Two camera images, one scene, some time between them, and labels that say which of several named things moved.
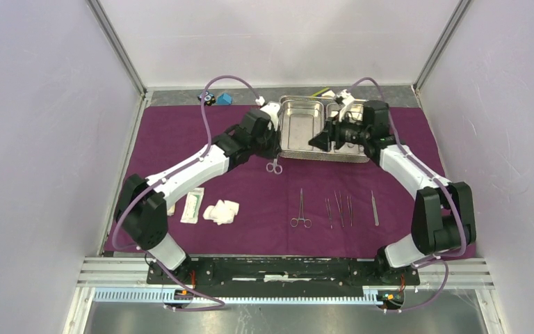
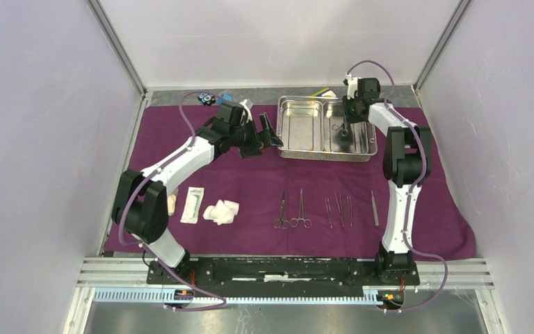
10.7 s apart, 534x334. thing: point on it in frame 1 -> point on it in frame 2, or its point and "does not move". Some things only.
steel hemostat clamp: x=295 y=221 does not move
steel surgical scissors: x=274 y=167 -> x=281 y=223
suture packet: x=192 y=205 does not move
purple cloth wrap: x=271 y=209 does not move
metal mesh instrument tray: x=300 y=117 does not move
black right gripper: x=334 y=128 -> x=348 y=117
